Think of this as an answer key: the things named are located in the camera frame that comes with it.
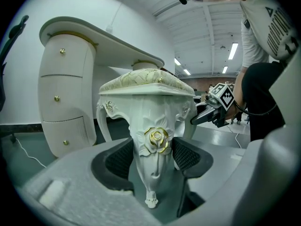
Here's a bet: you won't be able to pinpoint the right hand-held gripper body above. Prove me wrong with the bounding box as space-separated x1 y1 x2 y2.
204 82 236 128

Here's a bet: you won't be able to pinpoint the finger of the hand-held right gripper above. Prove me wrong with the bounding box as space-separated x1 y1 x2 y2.
190 106 221 126
195 101 210 111

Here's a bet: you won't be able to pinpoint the person's right forearm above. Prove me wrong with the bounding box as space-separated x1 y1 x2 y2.
231 67 247 117

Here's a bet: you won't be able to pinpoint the white floor cable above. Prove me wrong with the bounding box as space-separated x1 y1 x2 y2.
14 132 243 169

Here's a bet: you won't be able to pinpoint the white curved desk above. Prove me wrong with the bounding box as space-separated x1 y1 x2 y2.
37 16 165 159

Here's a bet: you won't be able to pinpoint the person's white printed t-shirt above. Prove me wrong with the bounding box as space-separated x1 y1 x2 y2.
239 0 301 68

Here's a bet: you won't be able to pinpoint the cream upholstered stool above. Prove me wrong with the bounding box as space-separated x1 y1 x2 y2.
96 68 198 209

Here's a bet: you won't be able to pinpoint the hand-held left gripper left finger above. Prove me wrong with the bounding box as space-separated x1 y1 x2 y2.
21 137 166 226

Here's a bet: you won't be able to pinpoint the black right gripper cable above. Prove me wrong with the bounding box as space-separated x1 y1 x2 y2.
234 101 278 116

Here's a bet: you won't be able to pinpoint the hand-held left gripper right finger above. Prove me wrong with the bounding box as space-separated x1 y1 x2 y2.
173 125 298 226

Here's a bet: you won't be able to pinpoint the person's black trousers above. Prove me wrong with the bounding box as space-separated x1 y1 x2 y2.
241 61 286 142

